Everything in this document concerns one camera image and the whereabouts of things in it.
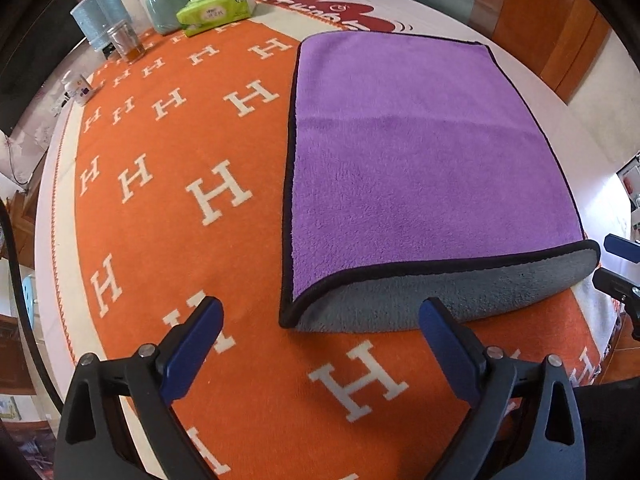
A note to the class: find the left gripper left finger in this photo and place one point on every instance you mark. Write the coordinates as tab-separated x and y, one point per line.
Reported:
183	351

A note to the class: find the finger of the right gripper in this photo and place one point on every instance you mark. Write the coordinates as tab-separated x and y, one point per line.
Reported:
623	248
617	287

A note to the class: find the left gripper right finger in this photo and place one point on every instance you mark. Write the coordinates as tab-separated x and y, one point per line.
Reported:
458	352

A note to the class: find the purple and grey towel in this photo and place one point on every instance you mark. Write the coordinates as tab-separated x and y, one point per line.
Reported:
416	169

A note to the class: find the orange H-pattern table runner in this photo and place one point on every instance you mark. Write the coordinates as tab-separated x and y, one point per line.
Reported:
179	194

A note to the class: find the wooden sliding door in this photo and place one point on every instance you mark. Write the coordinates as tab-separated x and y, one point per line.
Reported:
558	40

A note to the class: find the small white pill bottle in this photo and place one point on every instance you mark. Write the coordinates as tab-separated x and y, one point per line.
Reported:
77	87

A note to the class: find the glass jar with amber contents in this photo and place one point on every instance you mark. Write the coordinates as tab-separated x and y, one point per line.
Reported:
126	41

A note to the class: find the teal canister with lid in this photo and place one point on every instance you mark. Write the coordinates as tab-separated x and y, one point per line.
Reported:
163	14

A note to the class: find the green tissue pack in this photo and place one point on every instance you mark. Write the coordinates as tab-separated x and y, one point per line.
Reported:
202	15

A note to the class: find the blue table lamp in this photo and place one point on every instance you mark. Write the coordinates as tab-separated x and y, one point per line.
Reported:
96	17

